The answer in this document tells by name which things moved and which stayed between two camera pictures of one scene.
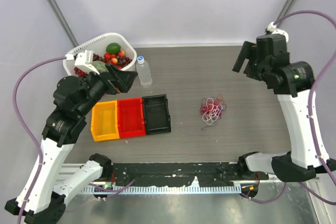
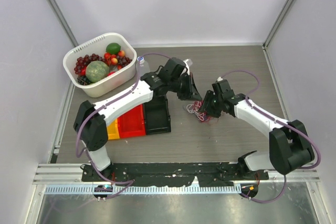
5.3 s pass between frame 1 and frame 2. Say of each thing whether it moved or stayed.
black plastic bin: stayed
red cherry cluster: stayed
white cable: moved
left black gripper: moved
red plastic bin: stayed
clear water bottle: stayed
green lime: stayed
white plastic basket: stayed
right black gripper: moved
